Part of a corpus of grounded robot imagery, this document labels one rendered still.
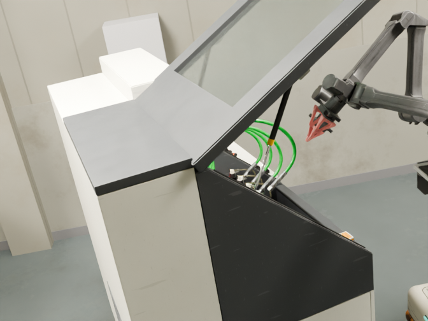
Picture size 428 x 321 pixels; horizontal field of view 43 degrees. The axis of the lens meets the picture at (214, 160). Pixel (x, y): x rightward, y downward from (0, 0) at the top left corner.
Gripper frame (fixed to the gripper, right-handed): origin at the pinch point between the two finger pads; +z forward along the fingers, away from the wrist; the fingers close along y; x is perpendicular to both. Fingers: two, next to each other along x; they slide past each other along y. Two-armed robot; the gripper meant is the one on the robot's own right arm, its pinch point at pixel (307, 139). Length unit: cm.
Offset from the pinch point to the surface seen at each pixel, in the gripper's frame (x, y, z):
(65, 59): -179, 93, 73
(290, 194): -6.7, -13.5, 24.9
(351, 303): 48, -31, 33
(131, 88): -8, 69, 24
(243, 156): -49, -2, 32
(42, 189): -179, 57, 167
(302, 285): 53, -6, 34
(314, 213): 12.7, -17.0, 21.4
